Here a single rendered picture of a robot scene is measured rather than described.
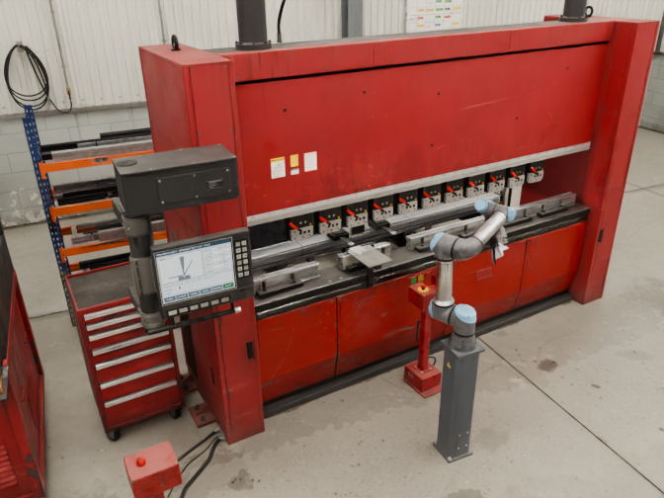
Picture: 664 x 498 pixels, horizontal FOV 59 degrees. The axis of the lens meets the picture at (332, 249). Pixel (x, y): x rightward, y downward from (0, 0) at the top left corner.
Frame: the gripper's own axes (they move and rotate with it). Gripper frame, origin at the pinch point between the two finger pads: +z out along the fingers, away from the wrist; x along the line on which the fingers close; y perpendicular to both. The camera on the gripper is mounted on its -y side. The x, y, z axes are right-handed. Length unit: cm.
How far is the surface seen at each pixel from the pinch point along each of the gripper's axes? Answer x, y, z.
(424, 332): 84, -31, 19
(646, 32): 27, 154, -165
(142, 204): -82, -173, -18
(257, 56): -58, -120, -107
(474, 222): 92, 22, -59
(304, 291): 43, -109, -8
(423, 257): 73, -25, -31
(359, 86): -21, -64, -109
